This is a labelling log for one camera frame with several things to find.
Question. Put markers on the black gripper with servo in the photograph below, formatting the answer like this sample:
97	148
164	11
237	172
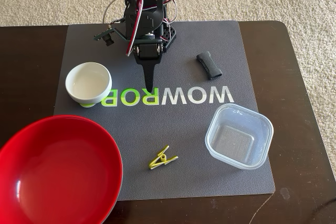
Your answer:
146	52

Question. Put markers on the black plastic grip piece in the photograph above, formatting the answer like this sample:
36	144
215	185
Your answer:
210	65

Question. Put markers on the small white ceramic bowl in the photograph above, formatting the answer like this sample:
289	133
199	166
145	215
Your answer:
88	79

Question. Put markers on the clear square plastic container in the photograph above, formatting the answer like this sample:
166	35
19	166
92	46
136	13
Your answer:
231	140

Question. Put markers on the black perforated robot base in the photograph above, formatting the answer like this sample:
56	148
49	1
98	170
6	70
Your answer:
169	36

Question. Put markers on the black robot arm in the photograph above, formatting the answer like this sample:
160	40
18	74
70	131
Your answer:
147	22

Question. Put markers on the large red bowl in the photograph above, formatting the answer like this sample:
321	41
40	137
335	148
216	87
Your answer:
65	169

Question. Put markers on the grey WOWROBO mat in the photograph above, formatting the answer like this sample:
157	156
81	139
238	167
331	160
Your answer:
170	134

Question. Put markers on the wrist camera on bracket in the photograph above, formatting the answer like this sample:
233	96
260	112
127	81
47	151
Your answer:
103	36

